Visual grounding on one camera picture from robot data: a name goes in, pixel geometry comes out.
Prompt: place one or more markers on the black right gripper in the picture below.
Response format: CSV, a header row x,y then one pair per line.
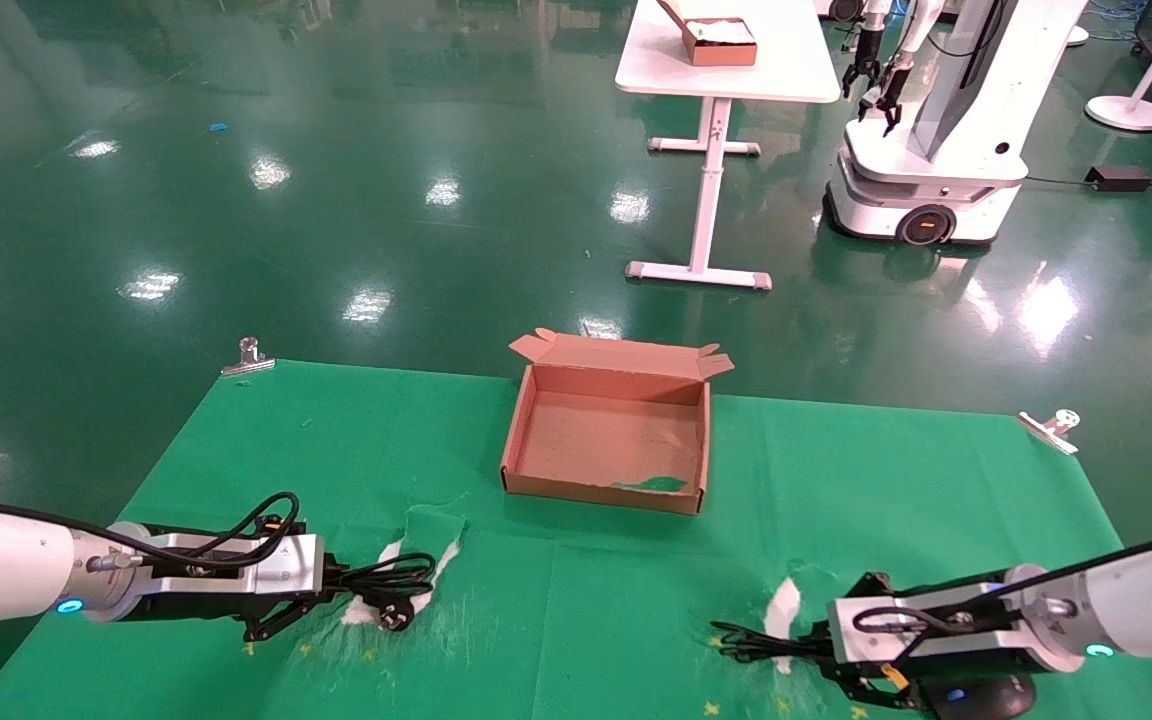
x,y
996,662

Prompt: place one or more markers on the black background robot gripper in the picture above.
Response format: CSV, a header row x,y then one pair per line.
x,y
886,95
861,75

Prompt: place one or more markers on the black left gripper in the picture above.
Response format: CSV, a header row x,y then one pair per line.
x,y
196,605

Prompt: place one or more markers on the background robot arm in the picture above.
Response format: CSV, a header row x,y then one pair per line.
x,y
874,30
916,30

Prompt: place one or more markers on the small brown background box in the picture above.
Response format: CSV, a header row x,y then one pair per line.
x,y
721,50

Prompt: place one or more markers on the white items in background box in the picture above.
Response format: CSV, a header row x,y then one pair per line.
x,y
721,30

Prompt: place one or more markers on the open brown cardboard box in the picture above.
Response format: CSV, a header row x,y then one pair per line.
x,y
596,440

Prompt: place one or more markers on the white background table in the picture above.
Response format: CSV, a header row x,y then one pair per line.
x,y
796,70

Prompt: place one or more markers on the white wheeled background robot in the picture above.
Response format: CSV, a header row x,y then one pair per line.
x,y
966,100

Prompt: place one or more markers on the green table cloth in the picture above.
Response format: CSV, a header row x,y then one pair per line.
x,y
836,480

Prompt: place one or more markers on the small white round base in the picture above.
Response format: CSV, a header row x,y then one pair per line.
x,y
1077,36

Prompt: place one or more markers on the silver metal table clip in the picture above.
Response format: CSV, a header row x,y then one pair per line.
x,y
1051,430
248,360

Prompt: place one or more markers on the white floor stand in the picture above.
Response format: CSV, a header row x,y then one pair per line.
x,y
1131,113

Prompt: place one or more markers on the black floor power brick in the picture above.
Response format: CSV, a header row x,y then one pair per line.
x,y
1118,178

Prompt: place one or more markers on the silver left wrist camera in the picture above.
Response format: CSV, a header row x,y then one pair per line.
x,y
276,565

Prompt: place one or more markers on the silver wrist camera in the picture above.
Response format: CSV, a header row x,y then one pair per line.
x,y
936,625
276,565

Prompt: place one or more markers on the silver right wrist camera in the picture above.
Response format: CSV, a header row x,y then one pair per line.
x,y
936,625

